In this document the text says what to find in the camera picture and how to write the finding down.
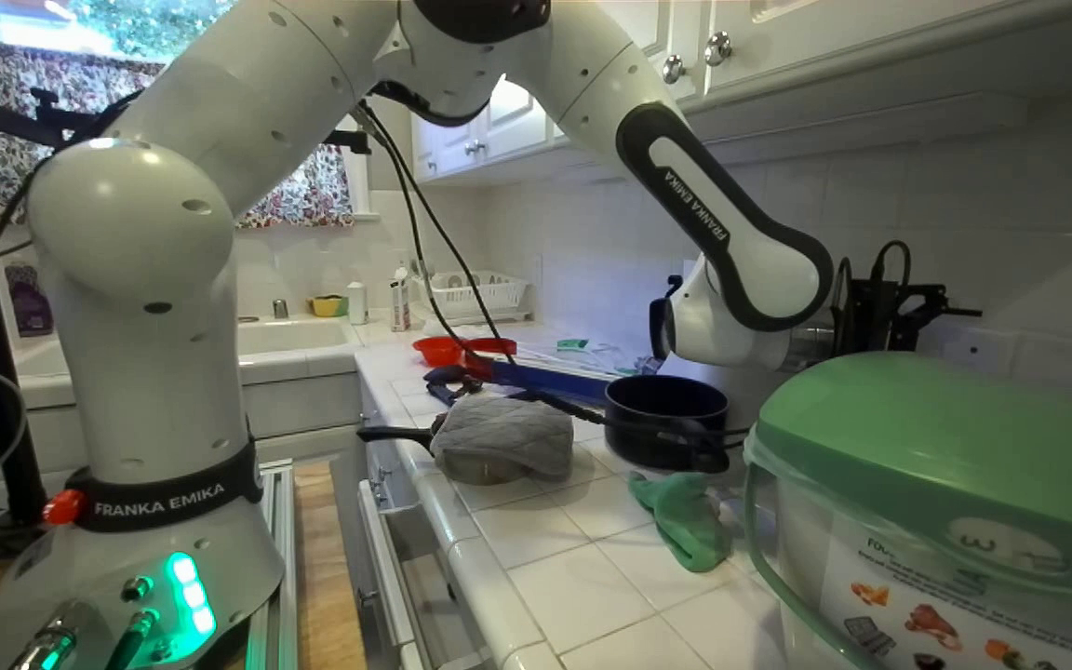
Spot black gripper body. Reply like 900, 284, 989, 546
831, 277, 927, 361

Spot green-lidded clear plastic container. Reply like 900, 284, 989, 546
742, 350, 1072, 670

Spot black saucepan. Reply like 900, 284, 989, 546
602, 371, 752, 478

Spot white upper cabinets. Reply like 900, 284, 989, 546
408, 0, 1072, 189

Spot green plastic item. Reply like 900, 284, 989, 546
627, 469, 744, 576

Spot grey pot holder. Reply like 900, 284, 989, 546
432, 391, 582, 486

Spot clear soap bottle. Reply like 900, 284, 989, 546
386, 262, 418, 334

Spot black frying pan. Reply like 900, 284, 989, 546
356, 412, 578, 486

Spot white lower cabinet drawers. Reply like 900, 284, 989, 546
355, 419, 566, 670

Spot floral window curtain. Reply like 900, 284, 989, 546
0, 32, 360, 235

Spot white sink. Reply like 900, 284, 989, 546
233, 316, 360, 386

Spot wooden robot platform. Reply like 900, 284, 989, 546
290, 459, 372, 670

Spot window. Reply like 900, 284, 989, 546
0, 0, 247, 68

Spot purple bottle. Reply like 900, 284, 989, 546
3, 262, 57, 338

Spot white light switch plate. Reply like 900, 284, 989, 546
929, 323, 1020, 378

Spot white wire dish rack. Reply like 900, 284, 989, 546
418, 267, 537, 326

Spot red handled utensil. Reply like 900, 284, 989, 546
414, 333, 520, 371

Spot blue handled utensil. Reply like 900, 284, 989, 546
422, 364, 491, 409

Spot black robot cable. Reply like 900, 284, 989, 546
350, 98, 511, 357

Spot aluminium base frame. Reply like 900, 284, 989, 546
251, 459, 305, 670

